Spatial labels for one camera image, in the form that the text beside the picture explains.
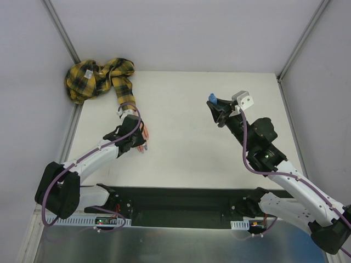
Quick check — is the purple cable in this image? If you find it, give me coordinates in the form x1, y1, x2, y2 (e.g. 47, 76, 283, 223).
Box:
41, 103, 143, 227
239, 107, 351, 257

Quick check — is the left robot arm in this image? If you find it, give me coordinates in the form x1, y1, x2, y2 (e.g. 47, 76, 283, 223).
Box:
35, 115, 146, 219

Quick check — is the right white cable duct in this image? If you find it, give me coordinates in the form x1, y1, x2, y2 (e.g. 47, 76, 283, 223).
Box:
230, 219, 267, 231

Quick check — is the aluminium frame post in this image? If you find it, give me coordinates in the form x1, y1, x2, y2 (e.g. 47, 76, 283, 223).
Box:
276, 0, 332, 83
41, 0, 81, 64

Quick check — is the yellow plaid shirt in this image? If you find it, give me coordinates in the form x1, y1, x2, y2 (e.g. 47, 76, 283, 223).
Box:
64, 58, 136, 110

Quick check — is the left white cable duct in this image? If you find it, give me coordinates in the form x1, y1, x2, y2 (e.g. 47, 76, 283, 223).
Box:
54, 215, 132, 227

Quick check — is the right aluminium frame post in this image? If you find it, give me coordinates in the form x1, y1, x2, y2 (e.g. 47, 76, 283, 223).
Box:
276, 0, 332, 83

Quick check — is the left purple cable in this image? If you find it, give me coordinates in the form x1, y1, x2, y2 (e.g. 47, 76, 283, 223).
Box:
41, 103, 143, 227

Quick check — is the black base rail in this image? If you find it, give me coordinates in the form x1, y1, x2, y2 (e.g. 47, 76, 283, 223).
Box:
83, 185, 307, 228

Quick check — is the left aluminium frame post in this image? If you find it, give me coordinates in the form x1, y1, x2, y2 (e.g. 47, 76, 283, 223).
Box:
41, 0, 81, 64

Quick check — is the white cable duct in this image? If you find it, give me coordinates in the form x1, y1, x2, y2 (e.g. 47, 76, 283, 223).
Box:
230, 219, 267, 231
54, 215, 132, 227

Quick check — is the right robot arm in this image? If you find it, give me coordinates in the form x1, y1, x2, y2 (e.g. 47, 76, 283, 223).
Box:
207, 92, 350, 255

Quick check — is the mannequin hand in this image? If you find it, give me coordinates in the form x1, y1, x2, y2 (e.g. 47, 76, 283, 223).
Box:
136, 124, 149, 153

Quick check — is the blue nail polish bottle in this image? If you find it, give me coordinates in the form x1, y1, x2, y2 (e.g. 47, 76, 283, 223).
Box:
208, 93, 218, 105

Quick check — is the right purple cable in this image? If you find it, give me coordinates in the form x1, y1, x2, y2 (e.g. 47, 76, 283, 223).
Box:
239, 107, 351, 257

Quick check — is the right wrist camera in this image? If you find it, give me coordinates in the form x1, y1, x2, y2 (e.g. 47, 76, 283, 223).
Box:
231, 90, 254, 111

